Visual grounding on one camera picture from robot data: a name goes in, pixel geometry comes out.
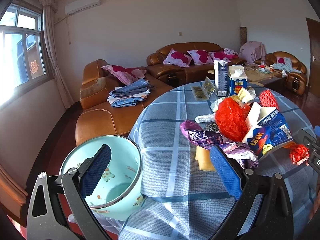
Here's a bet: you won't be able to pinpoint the crushed blue LOOK carton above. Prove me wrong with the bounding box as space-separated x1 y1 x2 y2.
242 102 293 159

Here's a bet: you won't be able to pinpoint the purple snack wrapper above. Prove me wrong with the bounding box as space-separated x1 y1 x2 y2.
180 120 259 169

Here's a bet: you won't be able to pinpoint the red plastic bag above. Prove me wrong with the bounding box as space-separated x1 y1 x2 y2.
215 97 251 142

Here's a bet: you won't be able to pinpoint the light blue trash bin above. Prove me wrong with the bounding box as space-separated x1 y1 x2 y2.
59 135 143 221

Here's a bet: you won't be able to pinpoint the small red crumpled wrapper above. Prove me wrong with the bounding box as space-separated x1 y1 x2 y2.
283 141 310 165

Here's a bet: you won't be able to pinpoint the red mesh wrapper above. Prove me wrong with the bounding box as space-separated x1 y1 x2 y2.
259 89 279 110

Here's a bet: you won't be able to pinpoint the brown leather armchair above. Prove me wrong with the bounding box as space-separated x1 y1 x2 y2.
254 51 308 96

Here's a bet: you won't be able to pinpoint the yellow paper piece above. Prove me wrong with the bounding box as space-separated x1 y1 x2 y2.
195 146 216 171

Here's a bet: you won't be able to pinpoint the yellow white crumpled wrapper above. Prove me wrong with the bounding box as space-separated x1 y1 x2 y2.
236 87 257 104

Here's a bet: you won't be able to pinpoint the blue plaid tablecloth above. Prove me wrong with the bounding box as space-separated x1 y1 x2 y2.
118 81 318 239

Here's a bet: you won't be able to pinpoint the wooden coffee table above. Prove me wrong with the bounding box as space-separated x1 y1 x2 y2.
207 64 288 94

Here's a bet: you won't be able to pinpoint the upright blue LOOK carton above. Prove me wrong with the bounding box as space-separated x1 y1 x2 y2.
228 65 248 96

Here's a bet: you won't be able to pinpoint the brown leather chaise sofa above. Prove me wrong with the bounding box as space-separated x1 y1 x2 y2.
75 59 172 146

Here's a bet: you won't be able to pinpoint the pink blanket pile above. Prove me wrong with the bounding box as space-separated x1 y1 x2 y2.
239 41 266 63

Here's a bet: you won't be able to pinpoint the brown wooden door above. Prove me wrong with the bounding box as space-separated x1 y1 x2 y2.
306 18 320 97

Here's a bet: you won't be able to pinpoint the tall dark blue carton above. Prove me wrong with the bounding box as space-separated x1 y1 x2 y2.
214 60 228 97

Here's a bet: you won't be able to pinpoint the gold packet flat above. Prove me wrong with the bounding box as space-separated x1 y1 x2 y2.
191 86 208 101

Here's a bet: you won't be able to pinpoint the pink pillow right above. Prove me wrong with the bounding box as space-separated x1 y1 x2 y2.
209 51 230 62

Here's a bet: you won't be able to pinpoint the folded blue plaid cloths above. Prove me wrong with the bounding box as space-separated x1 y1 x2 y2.
107 78 153 108

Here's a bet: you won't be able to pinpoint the pink pillow middle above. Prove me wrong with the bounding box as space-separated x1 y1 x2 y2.
188 49 214 65

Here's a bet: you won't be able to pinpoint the pink floral pillow on chaise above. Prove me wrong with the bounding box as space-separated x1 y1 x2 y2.
101 64 147 85

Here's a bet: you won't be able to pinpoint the brown leather three-seat sofa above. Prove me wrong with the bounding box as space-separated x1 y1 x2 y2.
146 42 246 87

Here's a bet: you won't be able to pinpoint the pink pillow left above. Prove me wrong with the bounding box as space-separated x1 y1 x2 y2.
163 49 192 68

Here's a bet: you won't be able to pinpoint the beige curtain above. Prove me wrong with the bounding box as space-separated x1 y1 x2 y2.
38 0 74 109

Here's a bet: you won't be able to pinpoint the window with white frame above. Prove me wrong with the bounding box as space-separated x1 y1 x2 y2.
1 0 52 107

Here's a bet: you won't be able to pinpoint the white wall air conditioner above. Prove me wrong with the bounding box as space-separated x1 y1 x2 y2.
65 0 100 15

